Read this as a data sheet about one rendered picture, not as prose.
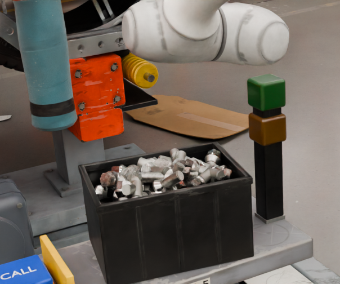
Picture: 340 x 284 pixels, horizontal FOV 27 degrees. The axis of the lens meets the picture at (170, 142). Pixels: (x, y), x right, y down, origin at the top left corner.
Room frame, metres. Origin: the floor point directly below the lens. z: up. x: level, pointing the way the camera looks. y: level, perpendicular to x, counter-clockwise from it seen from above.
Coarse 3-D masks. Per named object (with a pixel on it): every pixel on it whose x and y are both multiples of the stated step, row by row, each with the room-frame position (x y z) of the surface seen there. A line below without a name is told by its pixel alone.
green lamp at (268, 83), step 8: (248, 80) 0.92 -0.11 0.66; (256, 80) 0.90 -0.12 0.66; (264, 80) 0.90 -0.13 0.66; (272, 80) 0.90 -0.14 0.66; (280, 80) 0.90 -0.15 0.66; (248, 88) 0.91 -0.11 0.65; (256, 88) 0.90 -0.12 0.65; (264, 88) 0.89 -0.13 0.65; (272, 88) 0.89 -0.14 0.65; (280, 88) 0.90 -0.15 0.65; (248, 96) 0.92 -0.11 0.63; (256, 96) 0.90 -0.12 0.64; (264, 96) 0.89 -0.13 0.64; (272, 96) 0.89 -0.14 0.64; (280, 96) 0.90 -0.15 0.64; (256, 104) 0.90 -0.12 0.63; (264, 104) 0.89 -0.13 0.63; (272, 104) 0.89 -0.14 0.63; (280, 104) 0.90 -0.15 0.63
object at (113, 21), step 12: (96, 0) 1.56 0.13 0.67; (108, 0) 1.69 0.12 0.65; (120, 0) 1.64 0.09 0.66; (132, 0) 1.59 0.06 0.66; (72, 12) 1.72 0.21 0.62; (84, 12) 1.69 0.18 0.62; (96, 12) 1.56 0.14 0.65; (108, 12) 1.57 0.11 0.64; (120, 12) 1.57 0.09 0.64; (72, 24) 1.61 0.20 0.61; (84, 24) 1.58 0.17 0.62; (96, 24) 1.56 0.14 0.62; (108, 24) 1.54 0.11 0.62
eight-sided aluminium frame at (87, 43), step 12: (0, 12) 1.37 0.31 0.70; (0, 24) 1.37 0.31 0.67; (12, 24) 1.38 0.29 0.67; (0, 36) 1.37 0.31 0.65; (12, 36) 1.38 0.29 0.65; (72, 36) 1.47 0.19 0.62; (84, 36) 1.45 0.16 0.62; (96, 36) 1.44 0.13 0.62; (108, 36) 1.45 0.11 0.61; (120, 36) 1.46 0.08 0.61; (72, 48) 1.42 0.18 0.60; (84, 48) 1.43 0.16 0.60; (96, 48) 1.44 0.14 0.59; (108, 48) 1.45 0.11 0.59; (120, 48) 1.46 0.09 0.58
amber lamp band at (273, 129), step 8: (248, 120) 0.92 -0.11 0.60; (256, 120) 0.90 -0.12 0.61; (264, 120) 0.89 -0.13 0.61; (272, 120) 0.89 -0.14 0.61; (280, 120) 0.90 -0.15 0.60; (256, 128) 0.90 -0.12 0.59; (264, 128) 0.89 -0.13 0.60; (272, 128) 0.89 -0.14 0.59; (280, 128) 0.90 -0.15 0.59; (256, 136) 0.90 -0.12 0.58; (264, 136) 0.89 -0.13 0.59; (272, 136) 0.89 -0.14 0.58; (280, 136) 0.90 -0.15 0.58; (264, 144) 0.89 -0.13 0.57
